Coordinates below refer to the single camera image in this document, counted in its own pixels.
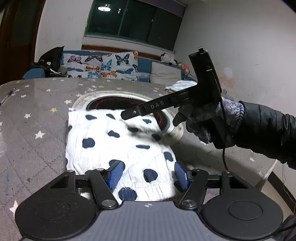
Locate white navy polka dot garment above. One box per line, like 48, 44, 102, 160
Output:
65, 108, 179, 203

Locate black jacket right forearm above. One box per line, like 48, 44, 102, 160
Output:
234, 101, 295, 169

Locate grey knit gloved right hand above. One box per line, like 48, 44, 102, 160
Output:
173, 98, 245, 144

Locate striped blue folded cloth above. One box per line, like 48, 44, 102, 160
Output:
165, 80, 197, 93

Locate grey cushion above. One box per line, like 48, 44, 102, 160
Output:
150, 62, 181, 86

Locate plush toys on sofa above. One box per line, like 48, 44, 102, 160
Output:
160, 53, 190, 73

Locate blue sofa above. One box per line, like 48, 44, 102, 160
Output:
22, 50, 197, 82

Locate round induction cooktop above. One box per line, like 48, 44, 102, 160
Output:
71, 90, 185, 146

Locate dark green window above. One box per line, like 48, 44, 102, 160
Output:
85, 0, 186, 51

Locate butterfly pattern pillow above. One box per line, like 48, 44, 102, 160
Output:
61, 52, 139, 81

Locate black bag on sofa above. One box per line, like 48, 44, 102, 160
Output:
31, 46, 67, 78

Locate black pen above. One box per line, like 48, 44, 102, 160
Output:
0, 87, 16, 106

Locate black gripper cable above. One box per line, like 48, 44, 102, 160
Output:
217, 69, 230, 173

